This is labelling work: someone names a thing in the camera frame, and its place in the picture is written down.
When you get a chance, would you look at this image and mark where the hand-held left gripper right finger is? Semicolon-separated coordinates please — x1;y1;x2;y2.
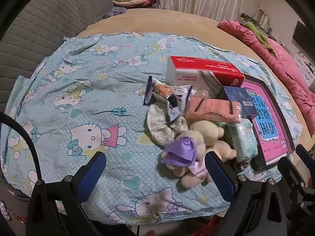
204;152;288;236

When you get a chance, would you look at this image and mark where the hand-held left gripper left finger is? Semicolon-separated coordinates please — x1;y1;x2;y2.
26;151;138;236

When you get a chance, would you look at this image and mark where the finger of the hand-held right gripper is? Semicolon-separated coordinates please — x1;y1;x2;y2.
295;145;315;177
278;157;299;187

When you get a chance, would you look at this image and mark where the leopard print scrunchie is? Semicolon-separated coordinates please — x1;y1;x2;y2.
233;160;252;172

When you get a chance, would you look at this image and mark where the plush bear with purple hat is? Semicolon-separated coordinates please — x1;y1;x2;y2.
161;130;213;190

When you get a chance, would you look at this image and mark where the dark framed pink tray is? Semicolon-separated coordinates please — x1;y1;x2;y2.
242;75;295;171

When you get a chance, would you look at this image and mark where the floral white scrunchie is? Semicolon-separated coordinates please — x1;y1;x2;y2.
147;102;190;146

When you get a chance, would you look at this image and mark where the black pouch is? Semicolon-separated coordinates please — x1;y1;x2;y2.
251;155;268;172

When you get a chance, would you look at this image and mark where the green white tissue pack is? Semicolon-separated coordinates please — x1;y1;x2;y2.
226;119;259;160

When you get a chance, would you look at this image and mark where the cream plush bear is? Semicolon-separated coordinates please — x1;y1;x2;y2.
189;120;237;164

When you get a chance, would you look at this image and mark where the pink towel in clear packet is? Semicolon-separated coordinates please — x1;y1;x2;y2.
183;97;243;124

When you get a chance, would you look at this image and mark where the dark blue box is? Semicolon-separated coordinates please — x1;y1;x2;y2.
223;86;259;121

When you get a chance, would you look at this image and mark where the cartoon cat printed blanket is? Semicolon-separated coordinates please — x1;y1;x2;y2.
0;32;303;224

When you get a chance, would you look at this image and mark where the white drawer cabinet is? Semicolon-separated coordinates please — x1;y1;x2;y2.
294;54;315;87

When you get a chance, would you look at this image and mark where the pink quilt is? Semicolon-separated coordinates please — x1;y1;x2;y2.
218;20;315;136

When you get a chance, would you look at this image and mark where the red white tissue box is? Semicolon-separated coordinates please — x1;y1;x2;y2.
165;56;245;90

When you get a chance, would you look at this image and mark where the green cloth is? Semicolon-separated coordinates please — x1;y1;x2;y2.
244;22;276;57

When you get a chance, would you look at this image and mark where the desk with mirror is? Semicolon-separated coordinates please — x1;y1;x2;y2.
240;9;274;33

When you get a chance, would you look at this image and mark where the grey quilted headboard cover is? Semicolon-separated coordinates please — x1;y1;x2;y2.
0;0;116;99

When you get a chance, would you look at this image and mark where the tan bed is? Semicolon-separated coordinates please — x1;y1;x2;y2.
76;8;315;177

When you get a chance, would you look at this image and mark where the dark patterned pillow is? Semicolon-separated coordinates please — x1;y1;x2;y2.
102;7;127;19

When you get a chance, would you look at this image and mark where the black cable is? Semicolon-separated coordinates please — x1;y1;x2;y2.
0;112;43;186

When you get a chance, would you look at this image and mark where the black wall television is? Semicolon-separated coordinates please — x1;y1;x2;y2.
293;21;315;54

